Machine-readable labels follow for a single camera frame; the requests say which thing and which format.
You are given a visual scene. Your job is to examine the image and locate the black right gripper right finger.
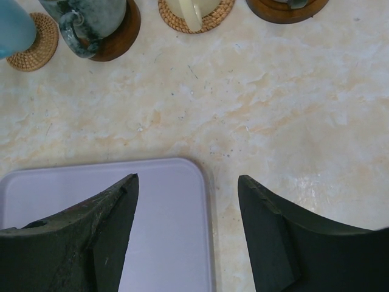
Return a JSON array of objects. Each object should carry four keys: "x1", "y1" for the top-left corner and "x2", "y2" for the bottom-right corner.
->
[{"x1": 238, "y1": 175, "x2": 388, "y2": 291}]

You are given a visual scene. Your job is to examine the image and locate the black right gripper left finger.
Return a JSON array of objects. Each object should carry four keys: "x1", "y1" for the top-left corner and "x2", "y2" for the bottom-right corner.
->
[{"x1": 1, "y1": 174, "x2": 139, "y2": 291}]

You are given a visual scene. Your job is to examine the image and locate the woven rattan coaster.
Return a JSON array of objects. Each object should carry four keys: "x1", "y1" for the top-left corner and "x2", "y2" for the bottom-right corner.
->
[
  {"x1": 6, "y1": 12, "x2": 59, "y2": 72},
  {"x1": 158, "y1": 1, "x2": 235, "y2": 34}
]

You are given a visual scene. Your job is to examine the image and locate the dark wooden coaster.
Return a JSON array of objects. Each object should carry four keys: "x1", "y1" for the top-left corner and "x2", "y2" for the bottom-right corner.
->
[{"x1": 90, "y1": 0, "x2": 141, "y2": 62}]

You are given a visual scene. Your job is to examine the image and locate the grey green mug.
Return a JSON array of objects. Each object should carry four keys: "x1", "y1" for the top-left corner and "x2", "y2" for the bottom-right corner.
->
[{"x1": 40, "y1": 0, "x2": 126, "y2": 58}]

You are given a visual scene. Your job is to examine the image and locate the white blue mug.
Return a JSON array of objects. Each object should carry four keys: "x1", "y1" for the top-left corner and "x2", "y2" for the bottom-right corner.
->
[{"x1": 1, "y1": 0, "x2": 36, "y2": 59}]

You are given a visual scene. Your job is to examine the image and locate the brown wooden coaster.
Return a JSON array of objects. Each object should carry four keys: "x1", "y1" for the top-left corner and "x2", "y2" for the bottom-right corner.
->
[{"x1": 246, "y1": 0, "x2": 329, "y2": 24}]

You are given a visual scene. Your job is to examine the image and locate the cream ceramic mug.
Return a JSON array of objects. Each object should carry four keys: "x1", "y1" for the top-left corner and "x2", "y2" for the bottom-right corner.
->
[{"x1": 166, "y1": 0, "x2": 221, "y2": 32}]

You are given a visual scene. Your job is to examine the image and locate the lavender plastic tray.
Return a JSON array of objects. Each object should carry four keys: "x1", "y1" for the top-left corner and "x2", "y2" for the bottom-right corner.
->
[{"x1": 1, "y1": 158, "x2": 216, "y2": 291}]

